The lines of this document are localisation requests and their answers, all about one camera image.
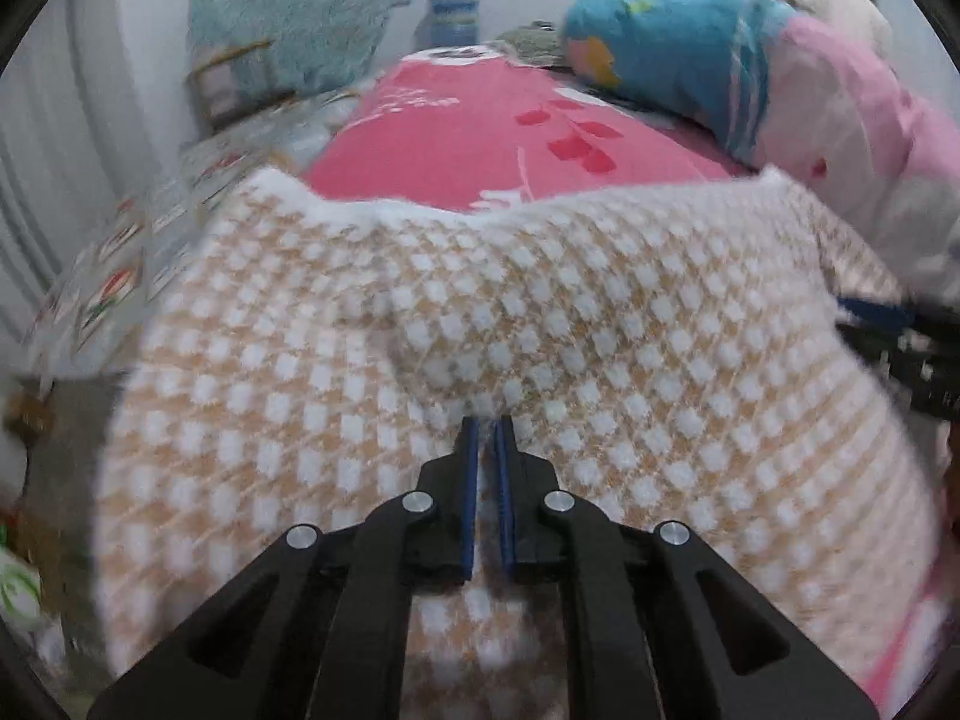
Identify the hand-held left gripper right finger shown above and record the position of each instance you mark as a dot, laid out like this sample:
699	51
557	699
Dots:
506	517

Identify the grey green patterned cloth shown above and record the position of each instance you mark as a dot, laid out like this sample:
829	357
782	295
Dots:
532	45

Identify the wooden chair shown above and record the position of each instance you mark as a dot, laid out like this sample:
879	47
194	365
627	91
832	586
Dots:
232	79

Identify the patterned bed sheet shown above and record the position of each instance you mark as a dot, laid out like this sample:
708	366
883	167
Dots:
172	225

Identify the tan white checked knit coat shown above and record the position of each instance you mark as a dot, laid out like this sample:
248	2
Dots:
600	330

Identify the cardboard box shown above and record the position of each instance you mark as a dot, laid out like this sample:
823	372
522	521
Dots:
26	416

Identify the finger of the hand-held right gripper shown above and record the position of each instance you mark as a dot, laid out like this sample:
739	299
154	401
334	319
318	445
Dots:
870	313
870	345

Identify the grey curtain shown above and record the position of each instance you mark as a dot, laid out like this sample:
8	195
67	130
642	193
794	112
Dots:
60	165

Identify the blue water jug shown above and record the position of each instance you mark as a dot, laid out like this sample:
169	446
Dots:
450	19

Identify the teal floral hanging cloth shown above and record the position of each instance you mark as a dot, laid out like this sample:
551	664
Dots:
300	7

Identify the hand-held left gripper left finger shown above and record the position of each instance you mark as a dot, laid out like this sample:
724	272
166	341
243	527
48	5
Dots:
470	510

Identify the pink white quilt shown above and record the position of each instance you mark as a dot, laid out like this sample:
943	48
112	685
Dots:
862	135

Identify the blue patterned pillow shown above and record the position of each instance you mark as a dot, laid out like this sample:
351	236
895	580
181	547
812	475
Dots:
675	52

